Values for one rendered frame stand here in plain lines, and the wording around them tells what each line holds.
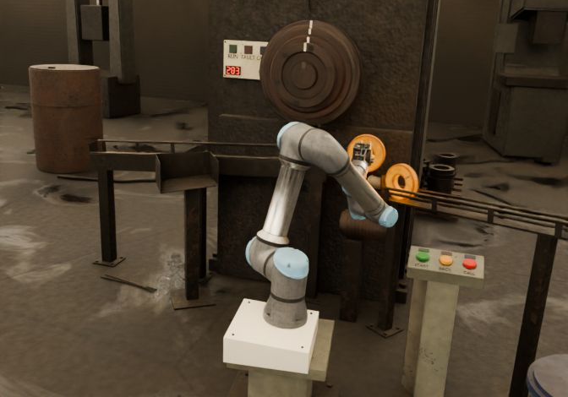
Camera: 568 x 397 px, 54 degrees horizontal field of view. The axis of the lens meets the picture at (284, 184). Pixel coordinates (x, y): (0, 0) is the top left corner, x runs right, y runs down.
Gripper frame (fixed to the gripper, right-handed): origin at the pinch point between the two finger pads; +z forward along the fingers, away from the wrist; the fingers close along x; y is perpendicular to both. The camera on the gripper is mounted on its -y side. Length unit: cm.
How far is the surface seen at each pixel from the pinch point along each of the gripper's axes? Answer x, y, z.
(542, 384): -64, -15, -93
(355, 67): 11.2, 24.2, 29.0
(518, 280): -83, -103, 59
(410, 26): -9, 38, 49
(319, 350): 0, -33, -82
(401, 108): -9.7, 2.6, 38.3
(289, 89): 38.7, 15.0, 19.0
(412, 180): -20.1, -10.2, -3.4
